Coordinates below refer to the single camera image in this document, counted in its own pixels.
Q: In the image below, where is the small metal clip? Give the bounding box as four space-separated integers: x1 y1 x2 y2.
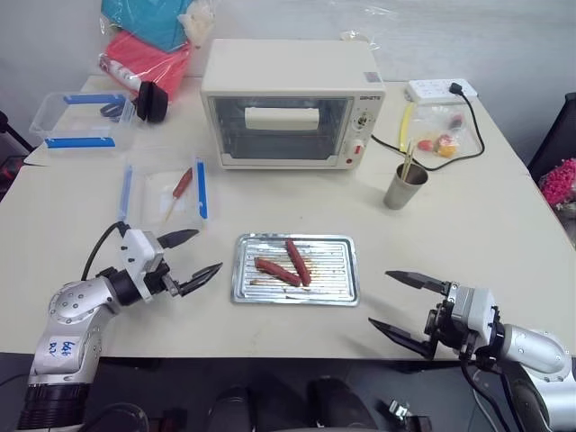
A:
386 399 414 422

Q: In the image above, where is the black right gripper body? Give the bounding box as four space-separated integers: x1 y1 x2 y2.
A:
422 281 479 357

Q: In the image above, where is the clear crumpled plastic wrap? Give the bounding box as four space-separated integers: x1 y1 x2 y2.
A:
339 30 382 51

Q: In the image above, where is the red package in plastic wrap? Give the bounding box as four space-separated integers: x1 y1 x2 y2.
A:
98 30 193 108

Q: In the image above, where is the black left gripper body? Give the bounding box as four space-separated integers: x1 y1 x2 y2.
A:
142 262 185 298

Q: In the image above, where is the black round gadget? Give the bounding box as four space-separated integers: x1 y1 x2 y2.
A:
135 80 170 124

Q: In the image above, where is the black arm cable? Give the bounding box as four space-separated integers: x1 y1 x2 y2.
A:
80 220 131 281
458 350 517 432

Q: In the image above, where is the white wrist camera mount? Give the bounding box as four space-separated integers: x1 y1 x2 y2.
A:
449 283 501 344
118 228 166 302

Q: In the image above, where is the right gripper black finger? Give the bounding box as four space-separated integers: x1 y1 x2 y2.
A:
384 269 452 297
367 317 437 361

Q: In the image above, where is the dark rounded shape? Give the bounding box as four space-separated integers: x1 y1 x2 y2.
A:
210 385 254 432

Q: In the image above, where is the black power cord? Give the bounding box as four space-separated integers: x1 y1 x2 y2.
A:
369 92 487 173

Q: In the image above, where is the sausage on wooden skewer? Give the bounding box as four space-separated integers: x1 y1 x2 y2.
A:
164 166 194 222

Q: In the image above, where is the dark equipment beside table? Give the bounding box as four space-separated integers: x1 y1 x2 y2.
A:
0 109 35 202

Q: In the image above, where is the metal cup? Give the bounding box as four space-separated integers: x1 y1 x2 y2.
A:
382 162 430 212

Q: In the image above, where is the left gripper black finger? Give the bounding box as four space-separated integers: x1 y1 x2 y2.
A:
177 262 224 297
157 229 201 251

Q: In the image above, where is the white power strip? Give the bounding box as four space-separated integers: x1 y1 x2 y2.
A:
402 78 481 103

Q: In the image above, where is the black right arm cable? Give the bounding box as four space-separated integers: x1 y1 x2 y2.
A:
458 350 517 432

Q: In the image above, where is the crumpled white plastic bag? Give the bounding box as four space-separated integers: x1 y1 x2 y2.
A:
176 0 216 49

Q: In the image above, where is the dark round base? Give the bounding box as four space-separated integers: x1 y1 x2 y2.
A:
88 402 150 432

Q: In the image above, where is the pink fluffy object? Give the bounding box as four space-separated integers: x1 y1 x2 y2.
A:
539 157 576 211

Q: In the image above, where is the clear lid with blue clips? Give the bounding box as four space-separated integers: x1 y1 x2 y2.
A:
117 155 212 231

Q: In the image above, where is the clear plastic storage box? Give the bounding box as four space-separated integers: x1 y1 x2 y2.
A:
28 91 139 158

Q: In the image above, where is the yellow orange toy fruit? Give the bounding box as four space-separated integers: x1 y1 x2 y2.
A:
433 134 458 158

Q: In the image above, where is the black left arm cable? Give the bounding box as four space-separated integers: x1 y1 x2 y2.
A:
80 220 131 281

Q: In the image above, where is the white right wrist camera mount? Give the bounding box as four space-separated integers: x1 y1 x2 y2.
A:
449 283 501 344

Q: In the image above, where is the red sausage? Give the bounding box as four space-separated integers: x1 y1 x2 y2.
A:
285 238 313 286
254 256 302 287

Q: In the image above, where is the clear zip bag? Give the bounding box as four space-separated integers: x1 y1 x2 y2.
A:
397 100 482 159

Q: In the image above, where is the teal fabric bag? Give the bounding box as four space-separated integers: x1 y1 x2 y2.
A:
100 0 191 53

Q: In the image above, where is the black chair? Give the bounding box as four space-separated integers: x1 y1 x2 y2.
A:
526 91 576 182

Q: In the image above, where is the dark object inside storage box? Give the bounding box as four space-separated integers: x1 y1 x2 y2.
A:
99 100 126 122

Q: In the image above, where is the ribbed metal baking tray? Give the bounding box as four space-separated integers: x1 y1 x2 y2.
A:
229 232 363 308

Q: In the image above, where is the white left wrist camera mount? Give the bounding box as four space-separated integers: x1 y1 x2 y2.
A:
118 228 166 302

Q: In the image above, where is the cream toaster oven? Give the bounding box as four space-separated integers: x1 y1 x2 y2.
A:
200 38 387 173

